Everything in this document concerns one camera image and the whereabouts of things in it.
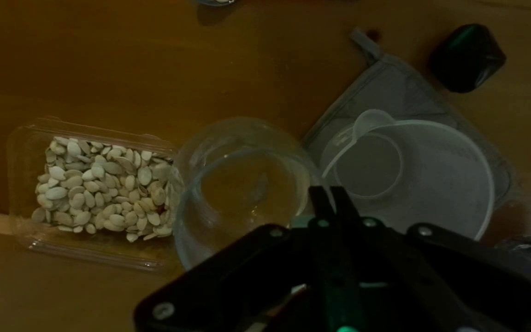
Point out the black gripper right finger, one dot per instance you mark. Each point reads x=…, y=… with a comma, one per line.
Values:
x=451, y=282

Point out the translucent plastic measuring jug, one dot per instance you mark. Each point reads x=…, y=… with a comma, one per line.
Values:
x=438, y=177

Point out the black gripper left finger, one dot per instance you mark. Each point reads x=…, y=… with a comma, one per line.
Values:
x=235, y=277

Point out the small black rounded object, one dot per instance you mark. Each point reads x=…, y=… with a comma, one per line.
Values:
x=470, y=55

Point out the grey square pot holder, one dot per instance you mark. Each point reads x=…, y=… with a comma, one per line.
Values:
x=388, y=92

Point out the clear glass cup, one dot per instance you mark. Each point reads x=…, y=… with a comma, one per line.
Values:
x=241, y=177

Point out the clear tray of pale seeds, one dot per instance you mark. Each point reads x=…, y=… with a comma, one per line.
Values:
x=101, y=190

